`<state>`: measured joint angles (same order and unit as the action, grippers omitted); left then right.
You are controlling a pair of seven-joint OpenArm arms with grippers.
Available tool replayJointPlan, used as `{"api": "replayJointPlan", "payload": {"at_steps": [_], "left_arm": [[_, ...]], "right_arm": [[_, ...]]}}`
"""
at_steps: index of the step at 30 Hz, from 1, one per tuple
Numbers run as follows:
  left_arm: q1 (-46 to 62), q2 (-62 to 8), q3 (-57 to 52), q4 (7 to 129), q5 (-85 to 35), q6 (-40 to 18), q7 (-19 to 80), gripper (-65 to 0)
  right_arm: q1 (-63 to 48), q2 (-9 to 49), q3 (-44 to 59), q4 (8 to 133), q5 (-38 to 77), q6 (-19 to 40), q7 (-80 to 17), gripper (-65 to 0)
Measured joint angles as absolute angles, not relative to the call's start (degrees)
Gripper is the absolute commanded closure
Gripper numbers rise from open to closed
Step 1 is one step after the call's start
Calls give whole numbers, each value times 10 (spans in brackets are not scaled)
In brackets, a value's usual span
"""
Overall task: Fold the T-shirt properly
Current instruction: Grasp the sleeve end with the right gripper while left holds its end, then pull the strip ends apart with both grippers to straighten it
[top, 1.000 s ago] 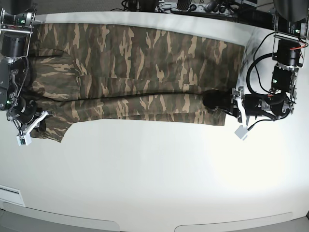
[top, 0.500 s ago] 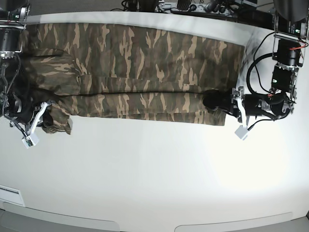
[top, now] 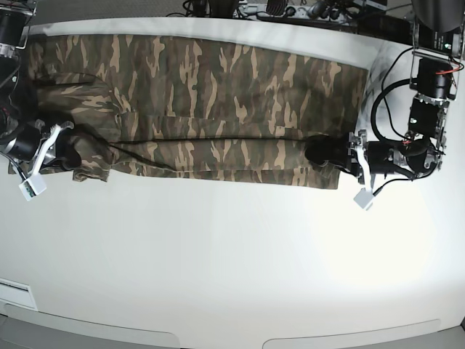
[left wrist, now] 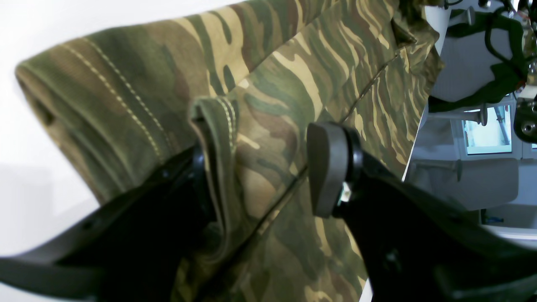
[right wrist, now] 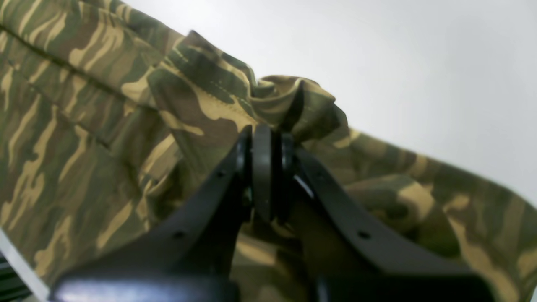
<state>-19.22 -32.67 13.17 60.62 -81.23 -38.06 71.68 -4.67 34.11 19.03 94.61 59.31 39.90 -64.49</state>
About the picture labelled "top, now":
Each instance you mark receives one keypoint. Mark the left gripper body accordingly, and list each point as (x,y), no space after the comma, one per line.
(346,152)

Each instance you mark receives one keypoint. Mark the camouflage T-shirt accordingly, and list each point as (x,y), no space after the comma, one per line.
(167,106)

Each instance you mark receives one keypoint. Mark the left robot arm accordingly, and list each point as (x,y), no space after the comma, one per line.
(437,36)

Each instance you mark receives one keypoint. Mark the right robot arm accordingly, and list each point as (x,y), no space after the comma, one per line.
(24,127)

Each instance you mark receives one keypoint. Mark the white label bottom left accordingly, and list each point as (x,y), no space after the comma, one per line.
(17,294)

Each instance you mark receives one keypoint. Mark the power strip with cables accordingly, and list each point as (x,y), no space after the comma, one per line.
(326,11)

